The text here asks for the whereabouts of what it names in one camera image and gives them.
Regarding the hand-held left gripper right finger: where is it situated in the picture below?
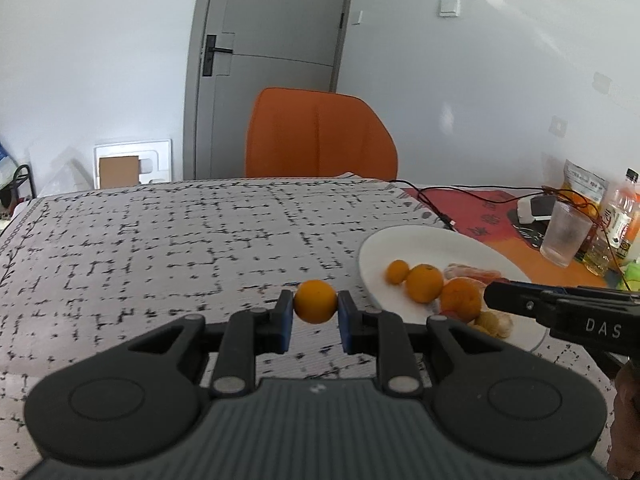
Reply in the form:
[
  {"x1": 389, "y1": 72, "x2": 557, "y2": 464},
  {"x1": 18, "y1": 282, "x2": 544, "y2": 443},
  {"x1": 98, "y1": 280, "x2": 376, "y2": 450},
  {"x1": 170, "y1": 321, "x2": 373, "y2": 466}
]
[{"x1": 337, "y1": 290, "x2": 517, "y2": 397}]

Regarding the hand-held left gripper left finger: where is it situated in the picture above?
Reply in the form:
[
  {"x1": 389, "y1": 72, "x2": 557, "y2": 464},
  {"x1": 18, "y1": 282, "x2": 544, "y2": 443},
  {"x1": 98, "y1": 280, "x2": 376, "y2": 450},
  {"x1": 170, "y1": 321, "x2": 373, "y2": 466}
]
[{"x1": 115, "y1": 289, "x2": 294, "y2": 398}]

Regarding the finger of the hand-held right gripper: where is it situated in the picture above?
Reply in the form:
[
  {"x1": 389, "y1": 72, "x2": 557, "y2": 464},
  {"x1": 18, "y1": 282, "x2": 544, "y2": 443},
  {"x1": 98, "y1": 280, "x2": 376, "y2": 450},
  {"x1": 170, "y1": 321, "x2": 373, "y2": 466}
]
[{"x1": 483, "y1": 281, "x2": 554, "y2": 329}]

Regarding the small round orange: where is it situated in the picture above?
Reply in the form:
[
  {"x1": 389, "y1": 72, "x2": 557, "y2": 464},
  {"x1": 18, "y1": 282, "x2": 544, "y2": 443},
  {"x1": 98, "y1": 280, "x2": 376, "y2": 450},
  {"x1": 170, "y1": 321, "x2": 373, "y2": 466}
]
[{"x1": 293, "y1": 279, "x2": 339, "y2": 324}]

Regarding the pink packaged snack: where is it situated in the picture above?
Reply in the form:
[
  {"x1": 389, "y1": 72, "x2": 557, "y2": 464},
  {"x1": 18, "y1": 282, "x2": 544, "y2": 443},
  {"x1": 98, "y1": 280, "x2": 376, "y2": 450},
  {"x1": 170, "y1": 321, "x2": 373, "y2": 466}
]
[{"x1": 443, "y1": 263, "x2": 511, "y2": 286}]

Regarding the large orange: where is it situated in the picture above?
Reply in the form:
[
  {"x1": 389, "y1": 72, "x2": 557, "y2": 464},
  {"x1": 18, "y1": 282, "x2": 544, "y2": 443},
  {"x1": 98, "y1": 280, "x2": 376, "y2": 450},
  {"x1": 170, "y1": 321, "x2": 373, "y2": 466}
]
[{"x1": 439, "y1": 277, "x2": 487, "y2": 323}]

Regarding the white plate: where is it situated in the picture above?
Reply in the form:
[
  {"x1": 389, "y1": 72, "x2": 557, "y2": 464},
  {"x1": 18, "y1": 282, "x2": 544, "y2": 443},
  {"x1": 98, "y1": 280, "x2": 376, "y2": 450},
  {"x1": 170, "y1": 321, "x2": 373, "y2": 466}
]
[{"x1": 358, "y1": 225, "x2": 548, "y2": 367}]

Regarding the person's right hand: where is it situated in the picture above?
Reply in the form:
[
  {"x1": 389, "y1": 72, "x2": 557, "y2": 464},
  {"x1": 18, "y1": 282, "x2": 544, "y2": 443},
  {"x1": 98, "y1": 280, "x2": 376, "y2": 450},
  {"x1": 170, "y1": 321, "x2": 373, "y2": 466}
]
[{"x1": 607, "y1": 360, "x2": 640, "y2": 480}]

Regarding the small mandarin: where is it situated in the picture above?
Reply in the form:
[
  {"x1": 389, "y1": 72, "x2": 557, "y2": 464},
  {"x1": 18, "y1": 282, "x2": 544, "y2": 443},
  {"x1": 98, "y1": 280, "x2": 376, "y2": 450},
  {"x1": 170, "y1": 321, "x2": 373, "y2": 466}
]
[{"x1": 385, "y1": 259, "x2": 411, "y2": 285}]

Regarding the medium mandarin with green stem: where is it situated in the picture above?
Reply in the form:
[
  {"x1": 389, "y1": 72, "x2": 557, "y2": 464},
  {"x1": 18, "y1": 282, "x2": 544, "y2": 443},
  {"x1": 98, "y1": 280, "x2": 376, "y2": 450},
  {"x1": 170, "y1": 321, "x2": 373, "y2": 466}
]
[{"x1": 405, "y1": 263, "x2": 445, "y2": 304}]

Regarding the clear plastic cup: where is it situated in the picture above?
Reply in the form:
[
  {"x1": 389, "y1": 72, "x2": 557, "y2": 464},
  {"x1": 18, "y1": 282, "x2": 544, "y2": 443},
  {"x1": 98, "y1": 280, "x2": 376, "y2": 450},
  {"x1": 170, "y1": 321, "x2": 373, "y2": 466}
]
[{"x1": 540, "y1": 201, "x2": 592, "y2": 268}]

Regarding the white charger box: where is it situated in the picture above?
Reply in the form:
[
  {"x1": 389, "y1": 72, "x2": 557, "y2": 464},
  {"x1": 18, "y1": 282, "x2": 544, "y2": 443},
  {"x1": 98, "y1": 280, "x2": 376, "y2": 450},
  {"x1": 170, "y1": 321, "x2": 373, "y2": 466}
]
[{"x1": 516, "y1": 195, "x2": 558, "y2": 224}]

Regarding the red orange printed mat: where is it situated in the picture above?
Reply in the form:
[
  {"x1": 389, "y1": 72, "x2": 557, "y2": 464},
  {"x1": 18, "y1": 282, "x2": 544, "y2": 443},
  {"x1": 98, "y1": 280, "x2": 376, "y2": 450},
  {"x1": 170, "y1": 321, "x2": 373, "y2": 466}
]
[{"x1": 400, "y1": 187, "x2": 626, "y2": 291}]

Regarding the clear bottle with black cap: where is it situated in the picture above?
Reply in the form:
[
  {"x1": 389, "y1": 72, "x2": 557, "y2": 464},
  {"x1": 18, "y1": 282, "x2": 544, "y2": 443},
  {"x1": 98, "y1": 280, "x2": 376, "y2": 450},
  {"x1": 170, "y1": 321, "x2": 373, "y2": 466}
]
[{"x1": 582, "y1": 169, "x2": 640, "y2": 276}]

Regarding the snack bag with orange print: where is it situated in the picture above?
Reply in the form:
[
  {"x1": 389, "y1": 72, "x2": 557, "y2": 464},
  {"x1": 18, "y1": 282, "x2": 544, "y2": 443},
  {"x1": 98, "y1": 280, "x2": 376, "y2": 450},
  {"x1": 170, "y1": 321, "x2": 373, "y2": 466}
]
[{"x1": 560, "y1": 159, "x2": 610, "y2": 211}]

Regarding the orange chair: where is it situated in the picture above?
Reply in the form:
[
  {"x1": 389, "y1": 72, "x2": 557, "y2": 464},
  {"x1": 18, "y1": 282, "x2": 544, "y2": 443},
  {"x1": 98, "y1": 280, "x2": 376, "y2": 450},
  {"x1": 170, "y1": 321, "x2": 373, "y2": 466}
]
[{"x1": 245, "y1": 87, "x2": 399, "y2": 181}]

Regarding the white foam packaging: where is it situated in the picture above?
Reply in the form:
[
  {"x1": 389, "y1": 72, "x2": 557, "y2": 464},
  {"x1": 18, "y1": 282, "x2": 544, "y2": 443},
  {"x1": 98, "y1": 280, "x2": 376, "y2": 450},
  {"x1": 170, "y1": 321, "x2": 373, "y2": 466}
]
[{"x1": 93, "y1": 138, "x2": 173, "y2": 190}]

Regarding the brown cardboard piece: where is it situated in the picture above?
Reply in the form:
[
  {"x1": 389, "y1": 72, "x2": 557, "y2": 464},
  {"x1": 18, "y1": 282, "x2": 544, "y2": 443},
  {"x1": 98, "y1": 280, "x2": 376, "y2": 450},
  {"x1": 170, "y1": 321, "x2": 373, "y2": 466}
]
[{"x1": 98, "y1": 156, "x2": 141, "y2": 189}]

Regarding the grey door with black lock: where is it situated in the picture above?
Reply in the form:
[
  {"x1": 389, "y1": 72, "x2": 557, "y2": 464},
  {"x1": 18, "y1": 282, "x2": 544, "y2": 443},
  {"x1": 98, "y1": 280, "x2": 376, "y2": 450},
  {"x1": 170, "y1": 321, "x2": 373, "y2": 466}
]
[{"x1": 183, "y1": 0, "x2": 357, "y2": 180}]

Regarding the blue and white bag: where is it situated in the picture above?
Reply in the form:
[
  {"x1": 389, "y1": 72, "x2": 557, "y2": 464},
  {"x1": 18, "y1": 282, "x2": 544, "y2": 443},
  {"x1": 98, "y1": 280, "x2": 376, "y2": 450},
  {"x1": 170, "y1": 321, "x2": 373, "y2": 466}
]
[{"x1": 0, "y1": 142, "x2": 16, "y2": 188}]

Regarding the black cable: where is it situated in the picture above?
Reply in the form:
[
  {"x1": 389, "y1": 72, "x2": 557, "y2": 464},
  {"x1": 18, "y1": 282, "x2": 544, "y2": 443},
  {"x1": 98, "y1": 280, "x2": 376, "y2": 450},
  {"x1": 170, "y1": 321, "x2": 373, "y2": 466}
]
[{"x1": 389, "y1": 179, "x2": 556, "y2": 231}]

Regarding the black door handle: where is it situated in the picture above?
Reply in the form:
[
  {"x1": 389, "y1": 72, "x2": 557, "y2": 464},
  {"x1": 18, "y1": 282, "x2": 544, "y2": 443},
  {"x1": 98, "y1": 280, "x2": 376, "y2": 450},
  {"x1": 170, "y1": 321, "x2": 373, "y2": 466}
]
[{"x1": 201, "y1": 34, "x2": 235, "y2": 77}]

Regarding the black wire rack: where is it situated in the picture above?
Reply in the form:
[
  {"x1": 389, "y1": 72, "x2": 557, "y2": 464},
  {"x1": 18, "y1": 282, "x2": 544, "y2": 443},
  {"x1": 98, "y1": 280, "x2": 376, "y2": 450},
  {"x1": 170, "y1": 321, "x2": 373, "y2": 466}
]
[{"x1": 7, "y1": 164, "x2": 37, "y2": 206}]

